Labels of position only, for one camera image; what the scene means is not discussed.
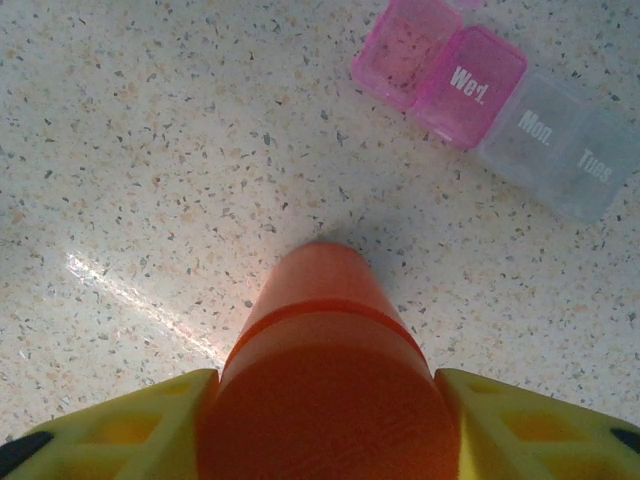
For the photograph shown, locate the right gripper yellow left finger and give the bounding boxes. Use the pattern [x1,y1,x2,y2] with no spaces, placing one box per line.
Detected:
[0,367,221,480]

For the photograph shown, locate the clear pill box Tues print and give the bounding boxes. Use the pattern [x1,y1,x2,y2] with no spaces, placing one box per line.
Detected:
[542,107,640,225]

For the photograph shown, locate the pink pill box Wed print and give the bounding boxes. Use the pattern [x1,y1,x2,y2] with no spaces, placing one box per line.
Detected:
[405,24,530,150]

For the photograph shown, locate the orange pill bottle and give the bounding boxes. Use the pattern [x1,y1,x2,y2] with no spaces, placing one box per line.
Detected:
[196,242,460,480]

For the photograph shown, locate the clear pill box Mon print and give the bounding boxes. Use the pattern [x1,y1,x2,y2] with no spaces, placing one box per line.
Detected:
[474,69,596,199]

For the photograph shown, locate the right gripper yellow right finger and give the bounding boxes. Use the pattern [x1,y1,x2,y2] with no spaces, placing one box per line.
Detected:
[434,367,640,480]

